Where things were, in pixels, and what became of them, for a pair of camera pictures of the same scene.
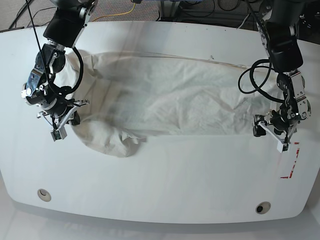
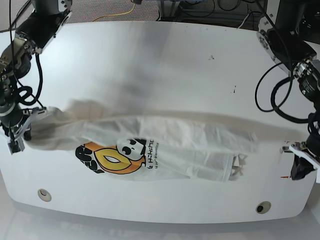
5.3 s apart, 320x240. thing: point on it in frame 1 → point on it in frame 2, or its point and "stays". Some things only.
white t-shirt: [121, 98] → [159, 145]
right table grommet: [263, 207] stays
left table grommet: [44, 195] stays
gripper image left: [59, 108] → [14, 63]
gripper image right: [282, 123] → [307, 76]
